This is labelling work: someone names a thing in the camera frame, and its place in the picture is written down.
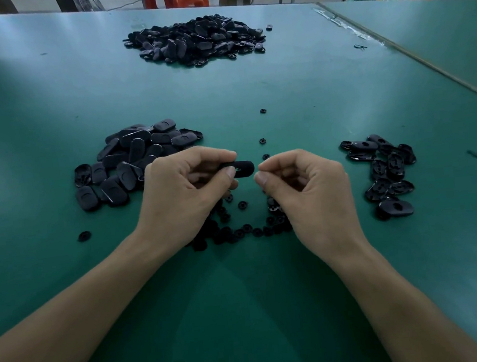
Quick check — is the person's right hand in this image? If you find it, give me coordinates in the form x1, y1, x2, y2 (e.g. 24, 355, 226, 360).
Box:
253, 144, 370, 274

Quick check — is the pile of small black buttons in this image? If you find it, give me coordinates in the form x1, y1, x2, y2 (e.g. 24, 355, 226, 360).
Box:
186, 187, 295, 251

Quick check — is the person's left forearm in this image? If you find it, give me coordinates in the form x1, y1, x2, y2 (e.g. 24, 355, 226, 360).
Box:
0, 229, 188, 362

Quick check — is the person's left hand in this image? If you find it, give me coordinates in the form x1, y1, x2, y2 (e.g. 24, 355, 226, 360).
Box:
129, 143, 246, 258

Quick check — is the grey floor fan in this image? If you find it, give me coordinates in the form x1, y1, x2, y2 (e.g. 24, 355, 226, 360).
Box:
53, 0, 105, 15

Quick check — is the pile of black oval shells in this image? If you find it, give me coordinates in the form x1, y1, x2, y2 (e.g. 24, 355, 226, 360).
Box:
339, 130, 422, 224

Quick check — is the person's right forearm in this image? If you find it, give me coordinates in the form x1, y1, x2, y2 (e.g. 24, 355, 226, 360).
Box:
326, 234, 477, 362

